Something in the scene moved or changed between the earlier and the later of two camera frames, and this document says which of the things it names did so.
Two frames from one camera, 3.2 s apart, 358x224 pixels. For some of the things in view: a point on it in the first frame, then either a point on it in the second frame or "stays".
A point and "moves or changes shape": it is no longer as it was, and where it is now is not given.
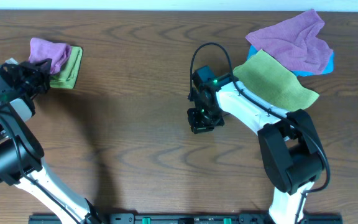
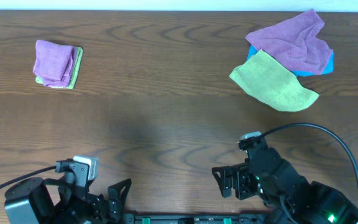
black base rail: [187, 219] stays
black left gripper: [38, 74] -> [103, 203]
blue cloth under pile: [329, 68] stays
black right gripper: [196, 127] -> [240, 175]
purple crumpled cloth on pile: [296, 42] stays
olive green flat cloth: [273, 79] stays
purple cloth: [41, 50] moves or changes shape
